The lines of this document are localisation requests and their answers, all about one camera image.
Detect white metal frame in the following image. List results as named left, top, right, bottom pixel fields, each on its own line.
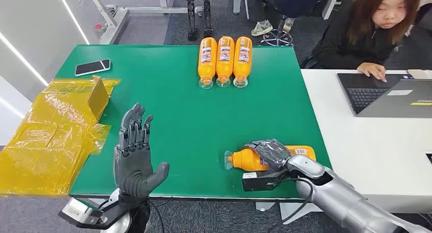
left=79, top=0, right=244, bottom=45

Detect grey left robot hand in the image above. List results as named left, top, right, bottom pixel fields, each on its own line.
left=113, top=103, right=170, bottom=200

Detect black robot leg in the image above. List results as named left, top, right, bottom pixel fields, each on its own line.
left=178, top=0, right=200, bottom=42
left=200, top=0, right=215, bottom=38

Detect pale flat case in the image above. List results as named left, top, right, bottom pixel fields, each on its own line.
left=407, top=69, right=432, bottom=80

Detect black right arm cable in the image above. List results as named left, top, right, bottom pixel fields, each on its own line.
left=268, top=177, right=314, bottom=233

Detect person's hand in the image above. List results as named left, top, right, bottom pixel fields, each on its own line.
left=357, top=62, right=388, bottom=83

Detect yellow taped cardboard box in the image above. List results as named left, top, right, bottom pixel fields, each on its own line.
left=0, top=75, right=121, bottom=197

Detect grey laptop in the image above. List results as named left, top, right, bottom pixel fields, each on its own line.
left=337, top=72, right=432, bottom=119

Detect orange juice bottle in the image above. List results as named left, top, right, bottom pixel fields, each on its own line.
left=233, top=36, right=253, bottom=89
left=198, top=37, right=218, bottom=90
left=215, top=36, right=235, bottom=88
left=224, top=145, right=317, bottom=172

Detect person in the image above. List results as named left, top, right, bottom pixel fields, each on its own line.
left=245, top=0, right=330, bottom=37

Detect black smartphone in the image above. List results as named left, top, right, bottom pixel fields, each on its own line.
left=74, top=59, right=112, bottom=77

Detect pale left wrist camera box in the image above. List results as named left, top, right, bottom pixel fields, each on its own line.
left=59, top=197, right=106, bottom=230

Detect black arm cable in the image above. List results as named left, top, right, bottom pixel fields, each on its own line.
left=268, top=177, right=314, bottom=233
left=148, top=201, right=167, bottom=233

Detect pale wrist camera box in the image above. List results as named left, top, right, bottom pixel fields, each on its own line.
left=59, top=197, right=106, bottom=230
left=242, top=170, right=288, bottom=192

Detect chrome chair base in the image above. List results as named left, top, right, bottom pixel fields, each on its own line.
left=260, top=17, right=293, bottom=47

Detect red emergency button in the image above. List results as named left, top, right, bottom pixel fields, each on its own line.
left=94, top=23, right=108, bottom=40

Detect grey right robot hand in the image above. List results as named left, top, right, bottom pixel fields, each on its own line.
left=245, top=139, right=292, bottom=173

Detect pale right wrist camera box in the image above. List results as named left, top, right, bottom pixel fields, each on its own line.
left=242, top=170, right=288, bottom=192

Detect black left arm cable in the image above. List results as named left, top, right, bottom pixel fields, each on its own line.
left=148, top=201, right=167, bottom=233

